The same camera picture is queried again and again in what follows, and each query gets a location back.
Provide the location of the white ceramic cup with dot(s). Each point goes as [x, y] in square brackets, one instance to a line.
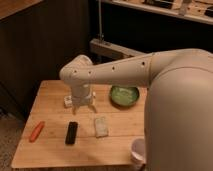
[138, 154]

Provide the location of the wooden table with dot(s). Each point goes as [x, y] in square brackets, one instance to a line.
[50, 149]

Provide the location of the black remote control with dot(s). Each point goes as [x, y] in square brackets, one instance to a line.
[71, 133]

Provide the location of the green bowl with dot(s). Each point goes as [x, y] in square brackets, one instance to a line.
[124, 96]

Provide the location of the orange carrot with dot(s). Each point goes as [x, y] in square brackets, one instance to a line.
[36, 132]

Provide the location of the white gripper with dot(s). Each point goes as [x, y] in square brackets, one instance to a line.
[82, 95]

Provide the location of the grey metal shelf beam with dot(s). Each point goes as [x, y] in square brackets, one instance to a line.
[111, 50]

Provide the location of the white sponge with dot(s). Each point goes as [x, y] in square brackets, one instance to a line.
[101, 128]

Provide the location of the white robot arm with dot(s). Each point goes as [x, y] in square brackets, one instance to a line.
[178, 114]

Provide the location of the dark wooden cabinet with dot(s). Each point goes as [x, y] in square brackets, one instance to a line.
[34, 44]

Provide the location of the metal vertical pole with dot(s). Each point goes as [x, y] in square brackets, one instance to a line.
[101, 36]

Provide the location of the upper shelf with items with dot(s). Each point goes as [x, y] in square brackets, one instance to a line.
[193, 10]

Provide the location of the white plastic bottle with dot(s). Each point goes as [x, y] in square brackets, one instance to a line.
[68, 101]

